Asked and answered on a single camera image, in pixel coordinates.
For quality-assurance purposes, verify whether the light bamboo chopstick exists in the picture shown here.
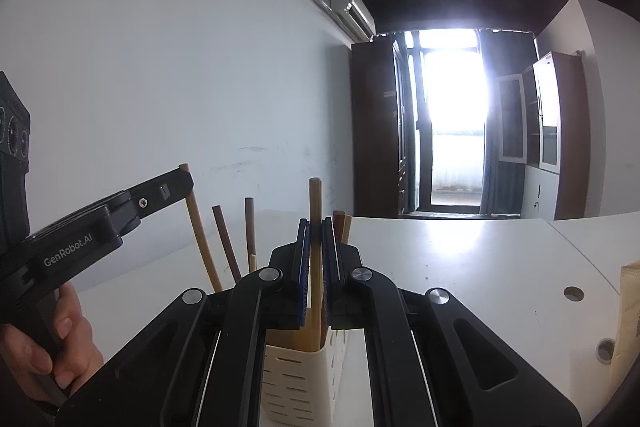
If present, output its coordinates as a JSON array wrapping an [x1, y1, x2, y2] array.
[[305, 178, 323, 352], [186, 192, 222, 293]]

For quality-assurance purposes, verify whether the person left hand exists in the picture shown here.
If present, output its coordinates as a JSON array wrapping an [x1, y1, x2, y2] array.
[[0, 281, 106, 405]]

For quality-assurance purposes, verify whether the dark brown chopstick in holder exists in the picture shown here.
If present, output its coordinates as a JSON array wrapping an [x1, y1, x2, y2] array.
[[212, 205, 242, 283]]

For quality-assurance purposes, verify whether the white slotted utensil holder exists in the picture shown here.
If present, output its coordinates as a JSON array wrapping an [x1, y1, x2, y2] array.
[[260, 329, 349, 426]]

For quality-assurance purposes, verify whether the dark blue curtain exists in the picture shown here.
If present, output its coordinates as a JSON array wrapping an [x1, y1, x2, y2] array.
[[477, 29, 537, 217]]

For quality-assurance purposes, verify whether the cardboard box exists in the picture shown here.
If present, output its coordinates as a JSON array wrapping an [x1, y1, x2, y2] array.
[[608, 261, 640, 398]]

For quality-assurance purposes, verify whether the brown white storage cabinet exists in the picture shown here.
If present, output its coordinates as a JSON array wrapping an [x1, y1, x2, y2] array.
[[521, 51, 591, 221]]

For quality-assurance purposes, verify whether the dark brown tall cabinet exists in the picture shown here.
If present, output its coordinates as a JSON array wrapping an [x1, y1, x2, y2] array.
[[350, 37, 404, 219]]

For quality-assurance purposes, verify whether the white wall air conditioner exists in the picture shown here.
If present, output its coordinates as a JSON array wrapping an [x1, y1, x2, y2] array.
[[330, 0, 376, 42]]

